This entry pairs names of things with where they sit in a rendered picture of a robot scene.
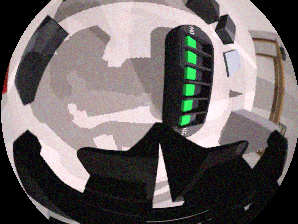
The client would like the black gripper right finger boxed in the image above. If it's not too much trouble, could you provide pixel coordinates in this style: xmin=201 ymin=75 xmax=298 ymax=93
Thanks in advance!
xmin=160 ymin=121 xmax=249 ymax=202

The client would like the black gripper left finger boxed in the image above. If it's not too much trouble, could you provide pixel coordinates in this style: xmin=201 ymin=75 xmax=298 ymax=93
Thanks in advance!
xmin=76 ymin=121 xmax=161 ymax=200

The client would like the dark grey controller unit with green rocker switches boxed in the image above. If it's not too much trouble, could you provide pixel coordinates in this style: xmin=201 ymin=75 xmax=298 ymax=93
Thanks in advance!
xmin=162 ymin=24 xmax=214 ymax=137

